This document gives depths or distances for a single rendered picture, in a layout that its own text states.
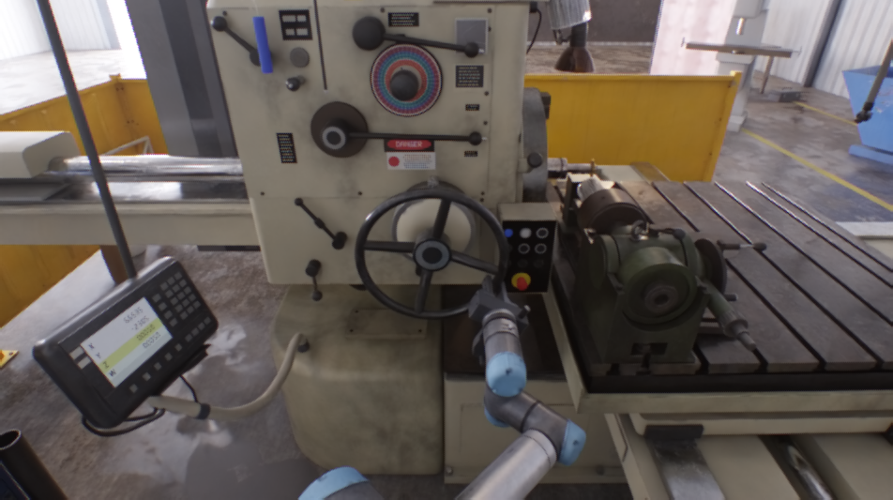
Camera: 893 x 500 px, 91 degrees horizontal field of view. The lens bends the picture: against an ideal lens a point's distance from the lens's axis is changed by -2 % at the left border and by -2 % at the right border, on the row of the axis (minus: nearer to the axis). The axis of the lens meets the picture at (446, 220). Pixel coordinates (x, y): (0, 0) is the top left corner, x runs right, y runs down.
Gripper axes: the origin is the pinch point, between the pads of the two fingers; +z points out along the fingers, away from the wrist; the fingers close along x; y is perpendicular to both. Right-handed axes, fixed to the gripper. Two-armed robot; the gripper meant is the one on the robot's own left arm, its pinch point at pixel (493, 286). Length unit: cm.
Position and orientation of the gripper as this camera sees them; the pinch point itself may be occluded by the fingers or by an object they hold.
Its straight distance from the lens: 115.7
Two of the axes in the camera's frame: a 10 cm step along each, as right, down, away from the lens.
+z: 0.1, -4.7, 8.8
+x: -8.8, -4.1, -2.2
